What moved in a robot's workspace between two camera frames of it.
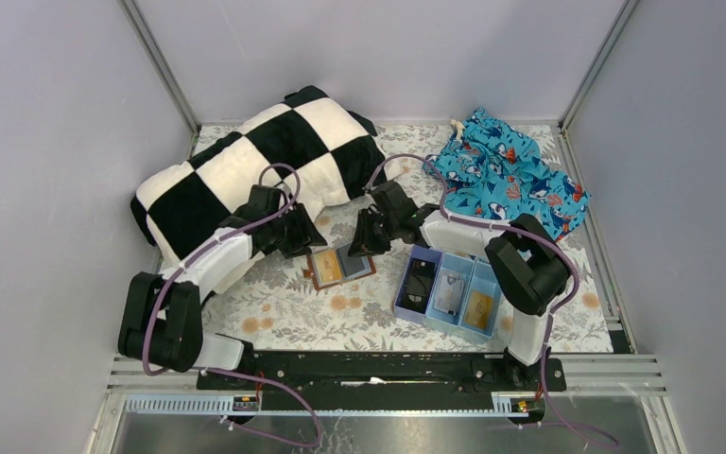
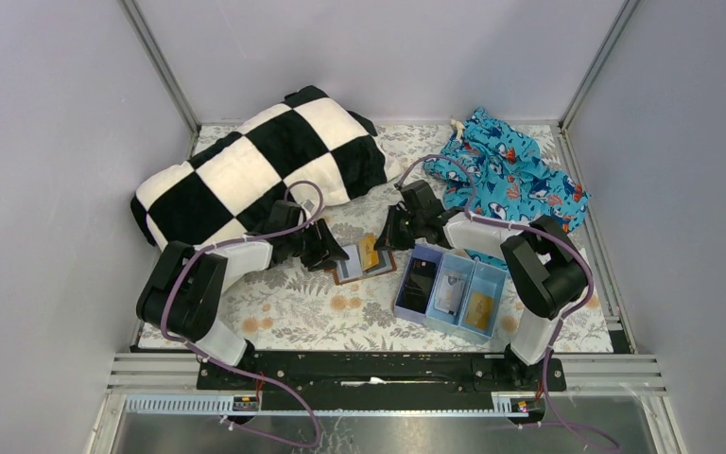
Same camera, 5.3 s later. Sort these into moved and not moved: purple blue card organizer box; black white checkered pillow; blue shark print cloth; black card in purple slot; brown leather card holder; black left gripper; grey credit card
Moved: black left gripper; brown leather card holder
Not moved: purple blue card organizer box; blue shark print cloth; black white checkered pillow; grey credit card; black card in purple slot
